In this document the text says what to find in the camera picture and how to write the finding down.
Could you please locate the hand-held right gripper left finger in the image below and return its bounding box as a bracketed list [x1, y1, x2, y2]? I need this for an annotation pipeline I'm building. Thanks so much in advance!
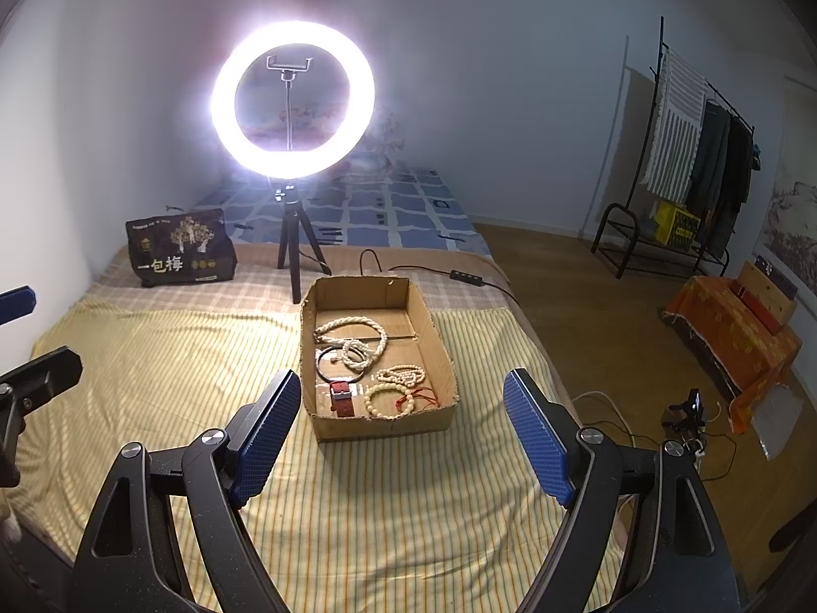
[69, 368, 303, 613]

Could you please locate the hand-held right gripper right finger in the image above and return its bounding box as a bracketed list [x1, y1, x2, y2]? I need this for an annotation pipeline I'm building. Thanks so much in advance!
[502, 367, 744, 613]

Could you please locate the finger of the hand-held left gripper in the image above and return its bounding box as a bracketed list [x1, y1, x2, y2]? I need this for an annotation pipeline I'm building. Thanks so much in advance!
[0, 285, 37, 321]
[0, 346, 84, 487]

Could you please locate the blue bangle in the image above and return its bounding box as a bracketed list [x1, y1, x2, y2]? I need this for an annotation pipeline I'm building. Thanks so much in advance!
[317, 346, 367, 380]

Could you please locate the pale yellow bead bracelet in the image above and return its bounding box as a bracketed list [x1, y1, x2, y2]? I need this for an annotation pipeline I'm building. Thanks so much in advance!
[363, 383, 410, 421]

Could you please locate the cardboard box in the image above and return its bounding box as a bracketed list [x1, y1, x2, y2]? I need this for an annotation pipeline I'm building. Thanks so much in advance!
[299, 276, 461, 443]

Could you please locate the thick pearl rope necklace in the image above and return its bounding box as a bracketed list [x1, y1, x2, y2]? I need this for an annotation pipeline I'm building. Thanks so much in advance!
[313, 316, 390, 372]

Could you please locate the thin pearl necklace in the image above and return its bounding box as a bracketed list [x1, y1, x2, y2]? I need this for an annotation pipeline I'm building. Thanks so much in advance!
[375, 364, 427, 391]

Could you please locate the yellow striped blanket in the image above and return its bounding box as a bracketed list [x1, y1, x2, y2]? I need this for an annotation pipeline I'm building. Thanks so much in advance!
[13, 303, 624, 613]

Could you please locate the small black device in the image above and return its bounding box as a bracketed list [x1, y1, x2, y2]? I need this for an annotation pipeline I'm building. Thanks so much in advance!
[663, 388, 710, 439]

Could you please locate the brown checked blanket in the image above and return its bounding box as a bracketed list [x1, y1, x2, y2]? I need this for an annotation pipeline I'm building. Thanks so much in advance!
[92, 239, 630, 554]

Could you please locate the black printed snack bag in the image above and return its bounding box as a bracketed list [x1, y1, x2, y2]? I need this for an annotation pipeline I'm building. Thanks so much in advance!
[124, 207, 239, 289]

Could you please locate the black tripod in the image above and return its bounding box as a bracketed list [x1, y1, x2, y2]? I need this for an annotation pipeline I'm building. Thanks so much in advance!
[271, 177, 333, 305]

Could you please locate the orange covered bench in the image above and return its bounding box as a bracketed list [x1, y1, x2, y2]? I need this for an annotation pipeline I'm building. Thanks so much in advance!
[660, 274, 803, 436]

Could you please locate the clear plastic bag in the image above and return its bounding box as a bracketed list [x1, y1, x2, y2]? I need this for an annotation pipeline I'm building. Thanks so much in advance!
[751, 383, 807, 461]

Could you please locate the yellow crate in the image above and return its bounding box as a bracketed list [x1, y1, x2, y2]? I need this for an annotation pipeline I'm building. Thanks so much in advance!
[654, 200, 702, 247]

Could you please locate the black hanging garment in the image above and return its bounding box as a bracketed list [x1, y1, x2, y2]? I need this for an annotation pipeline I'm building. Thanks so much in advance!
[705, 115, 758, 257]

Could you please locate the grey hanging garment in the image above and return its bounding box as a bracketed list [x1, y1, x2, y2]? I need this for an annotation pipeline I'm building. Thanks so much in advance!
[685, 99, 732, 213]

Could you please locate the striped towel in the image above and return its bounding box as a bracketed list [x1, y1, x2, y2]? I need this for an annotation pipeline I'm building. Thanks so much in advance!
[641, 51, 709, 196]

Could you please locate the phone holder clamp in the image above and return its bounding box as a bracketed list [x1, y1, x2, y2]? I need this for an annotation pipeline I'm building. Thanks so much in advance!
[264, 54, 316, 152]

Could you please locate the black clothes rack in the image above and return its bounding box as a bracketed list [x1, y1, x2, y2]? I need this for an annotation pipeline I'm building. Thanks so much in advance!
[590, 16, 764, 279]

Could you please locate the white floor cable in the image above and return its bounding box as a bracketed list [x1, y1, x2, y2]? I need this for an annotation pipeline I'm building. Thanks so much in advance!
[570, 392, 640, 443]

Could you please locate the red strap watch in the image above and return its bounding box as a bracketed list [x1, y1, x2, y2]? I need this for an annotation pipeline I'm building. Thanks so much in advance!
[328, 380, 359, 418]

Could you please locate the red string bracelet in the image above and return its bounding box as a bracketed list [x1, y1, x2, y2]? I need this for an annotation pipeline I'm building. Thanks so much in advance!
[396, 386, 443, 411]

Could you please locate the ring light cable with controller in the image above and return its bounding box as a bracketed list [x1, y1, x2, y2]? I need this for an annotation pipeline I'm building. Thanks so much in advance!
[359, 249, 518, 298]

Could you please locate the wall picture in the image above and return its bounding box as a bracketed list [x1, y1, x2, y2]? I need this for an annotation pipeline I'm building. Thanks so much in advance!
[752, 162, 817, 290]

